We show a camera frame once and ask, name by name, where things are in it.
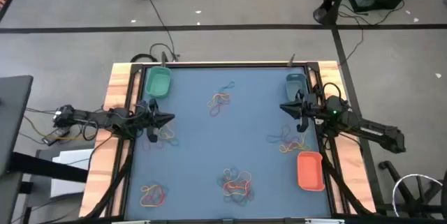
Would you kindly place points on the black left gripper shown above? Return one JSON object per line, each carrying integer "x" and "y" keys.
{"x": 146, "y": 115}

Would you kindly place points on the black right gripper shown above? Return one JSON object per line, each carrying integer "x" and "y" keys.
{"x": 310, "y": 107}

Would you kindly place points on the teal rubber band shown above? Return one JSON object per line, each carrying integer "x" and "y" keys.
{"x": 275, "y": 139}
{"x": 252, "y": 192}
{"x": 172, "y": 142}
{"x": 220, "y": 180}
{"x": 241, "y": 203}
{"x": 227, "y": 86}

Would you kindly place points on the rubber bands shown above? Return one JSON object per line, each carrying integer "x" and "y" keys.
{"x": 295, "y": 146}
{"x": 161, "y": 192}

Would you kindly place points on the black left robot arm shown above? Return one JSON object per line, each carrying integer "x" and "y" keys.
{"x": 101, "y": 117}

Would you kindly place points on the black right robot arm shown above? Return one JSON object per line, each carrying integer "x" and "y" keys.
{"x": 370, "y": 128}

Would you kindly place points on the blue plastic basket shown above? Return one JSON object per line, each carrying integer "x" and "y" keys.
{"x": 295, "y": 84}

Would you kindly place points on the green plastic basket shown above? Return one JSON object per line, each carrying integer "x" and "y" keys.
{"x": 159, "y": 84}

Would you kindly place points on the orange plastic basket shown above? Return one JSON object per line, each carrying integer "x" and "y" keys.
{"x": 310, "y": 171}

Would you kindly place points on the black floor tape strip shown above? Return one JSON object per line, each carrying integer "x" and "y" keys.
{"x": 344, "y": 60}
{"x": 104, "y": 29}

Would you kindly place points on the black power brick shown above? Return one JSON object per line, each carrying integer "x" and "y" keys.
{"x": 56, "y": 135}

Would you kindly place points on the black chair base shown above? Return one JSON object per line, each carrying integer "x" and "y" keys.
{"x": 391, "y": 170}

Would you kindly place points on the white box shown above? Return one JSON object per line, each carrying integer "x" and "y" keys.
{"x": 70, "y": 189}

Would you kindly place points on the black desk bar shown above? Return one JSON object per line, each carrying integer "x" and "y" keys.
{"x": 49, "y": 169}

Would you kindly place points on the dark grey desk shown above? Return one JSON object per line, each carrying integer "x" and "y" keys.
{"x": 14, "y": 119}

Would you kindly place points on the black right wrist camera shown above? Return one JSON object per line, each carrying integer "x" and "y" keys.
{"x": 302, "y": 124}

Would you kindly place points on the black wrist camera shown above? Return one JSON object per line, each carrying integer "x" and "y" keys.
{"x": 302, "y": 124}
{"x": 152, "y": 135}

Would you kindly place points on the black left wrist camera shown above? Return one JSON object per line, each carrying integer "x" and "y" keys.
{"x": 152, "y": 135}

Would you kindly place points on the silver metal mounting bracket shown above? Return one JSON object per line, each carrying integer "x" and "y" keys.
{"x": 318, "y": 121}

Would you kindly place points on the grey metal post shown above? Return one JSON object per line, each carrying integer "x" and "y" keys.
{"x": 164, "y": 59}
{"x": 291, "y": 60}

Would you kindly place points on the silver metal edge bracket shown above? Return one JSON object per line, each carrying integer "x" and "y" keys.
{"x": 324, "y": 221}
{"x": 131, "y": 221}

